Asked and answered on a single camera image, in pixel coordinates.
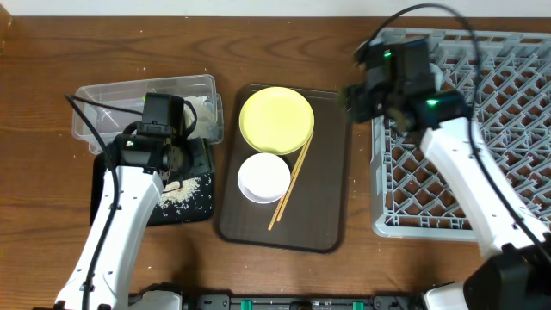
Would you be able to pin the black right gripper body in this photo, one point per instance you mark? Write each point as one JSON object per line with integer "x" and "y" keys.
{"x": 355, "y": 103}

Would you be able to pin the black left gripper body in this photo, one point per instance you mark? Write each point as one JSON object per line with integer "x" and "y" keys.
{"x": 186, "y": 158}

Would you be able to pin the pile of rice grains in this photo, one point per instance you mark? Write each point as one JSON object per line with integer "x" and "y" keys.
{"x": 179, "y": 195}

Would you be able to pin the white bowl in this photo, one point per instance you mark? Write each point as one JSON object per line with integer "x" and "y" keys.
{"x": 263, "y": 178}

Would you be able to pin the yellow plate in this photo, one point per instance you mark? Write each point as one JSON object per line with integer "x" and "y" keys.
{"x": 276, "y": 120}

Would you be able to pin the light blue bowl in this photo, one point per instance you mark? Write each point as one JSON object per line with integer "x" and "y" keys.
{"x": 435, "y": 73}

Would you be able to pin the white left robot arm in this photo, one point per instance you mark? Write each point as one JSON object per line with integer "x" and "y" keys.
{"x": 102, "y": 276}

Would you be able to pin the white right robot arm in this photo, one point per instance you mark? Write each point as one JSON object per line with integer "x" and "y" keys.
{"x": 514, "y": 244}

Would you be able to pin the black waste tray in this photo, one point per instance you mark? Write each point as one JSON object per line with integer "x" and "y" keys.
{"x": 124, "y": 199}

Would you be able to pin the clear plastic waste bin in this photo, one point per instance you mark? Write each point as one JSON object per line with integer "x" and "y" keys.
{"x": 111, "y": 107}

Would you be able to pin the grey plastic dishwasher rack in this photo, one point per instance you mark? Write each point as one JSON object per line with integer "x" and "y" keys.
{"x": 409, "y": 198}

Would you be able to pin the dark brown serving tray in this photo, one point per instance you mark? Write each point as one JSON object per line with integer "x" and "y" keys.
{"x": 313, "y": 219}

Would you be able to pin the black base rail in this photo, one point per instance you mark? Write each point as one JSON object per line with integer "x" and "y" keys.
{"x": 301, "y": 302}

